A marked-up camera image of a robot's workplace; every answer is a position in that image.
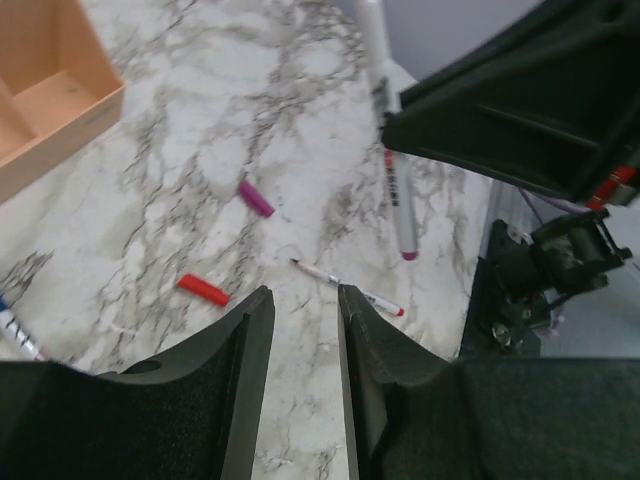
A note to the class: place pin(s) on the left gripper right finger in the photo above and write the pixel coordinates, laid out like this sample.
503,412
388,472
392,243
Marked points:
411,415

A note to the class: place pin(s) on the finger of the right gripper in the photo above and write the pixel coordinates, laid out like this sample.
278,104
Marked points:
522,108

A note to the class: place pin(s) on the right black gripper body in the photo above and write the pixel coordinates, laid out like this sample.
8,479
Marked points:
616,181

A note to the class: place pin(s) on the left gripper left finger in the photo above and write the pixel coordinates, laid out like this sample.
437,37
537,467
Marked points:
189,412

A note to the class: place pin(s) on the white pen blue tip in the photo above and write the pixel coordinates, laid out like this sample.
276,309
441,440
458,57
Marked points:
13,330

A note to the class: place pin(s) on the purple pen cap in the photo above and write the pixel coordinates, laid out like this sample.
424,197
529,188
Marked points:
254,199

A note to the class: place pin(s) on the red pen cap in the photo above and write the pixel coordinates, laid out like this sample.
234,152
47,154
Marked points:
204,289

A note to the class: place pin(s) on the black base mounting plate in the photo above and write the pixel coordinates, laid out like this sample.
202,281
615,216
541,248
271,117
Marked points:
524,278

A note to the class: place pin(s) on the orange desk organizer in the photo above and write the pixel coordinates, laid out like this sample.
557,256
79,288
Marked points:
59,88

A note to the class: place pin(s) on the aluminium rail frame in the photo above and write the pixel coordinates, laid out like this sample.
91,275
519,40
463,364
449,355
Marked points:
508,219

